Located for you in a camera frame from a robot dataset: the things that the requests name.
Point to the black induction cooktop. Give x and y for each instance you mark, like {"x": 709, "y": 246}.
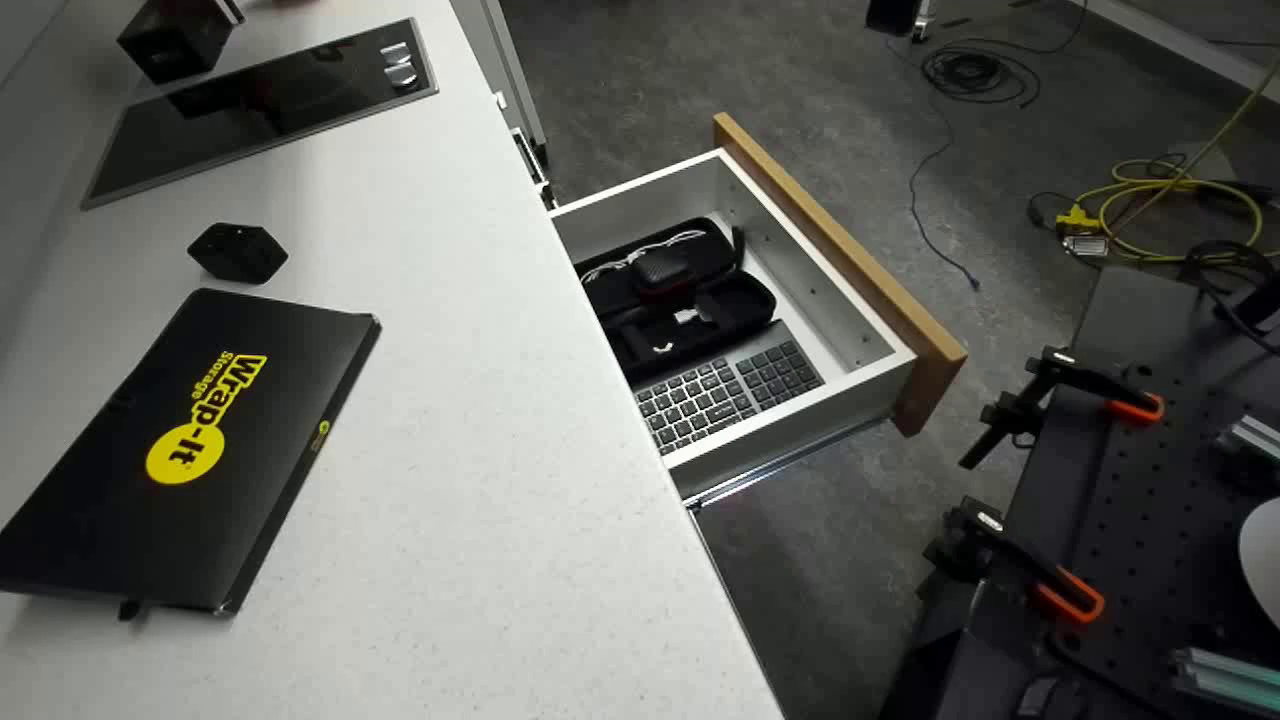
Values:
{"x": 255, "y": 104}

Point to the black stand foot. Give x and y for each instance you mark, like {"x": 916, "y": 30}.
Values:
{"x": 898, "y": 12}

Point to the small black hexagonal object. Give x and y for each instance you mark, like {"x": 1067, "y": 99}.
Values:
{"x": 238, "y": 248}

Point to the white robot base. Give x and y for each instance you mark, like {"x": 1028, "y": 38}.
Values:
{"x": 1265, "y": 560}

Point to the black zippered case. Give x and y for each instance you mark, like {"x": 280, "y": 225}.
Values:
{"x": 675, "y": 300}

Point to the black box with yellow logo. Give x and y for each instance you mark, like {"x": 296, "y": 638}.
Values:
{"x": 187, "y": 447}

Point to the white drawer with wooden front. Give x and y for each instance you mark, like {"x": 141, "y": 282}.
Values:
{"x": 875, "y": 300}

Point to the black perforated robot table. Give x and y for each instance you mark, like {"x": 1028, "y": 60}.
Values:
{"x": 1144, "y": 505}

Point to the grey keyboard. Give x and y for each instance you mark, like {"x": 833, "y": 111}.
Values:
{"x": 723, "y": 391}

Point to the black cube device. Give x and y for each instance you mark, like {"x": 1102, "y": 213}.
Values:
{"x": 176, "y": 34}

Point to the aluminium extrusion bar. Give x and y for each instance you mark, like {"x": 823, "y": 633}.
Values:
{"x": 1227, "y": 679}
{"x": 1255, "y": 442}

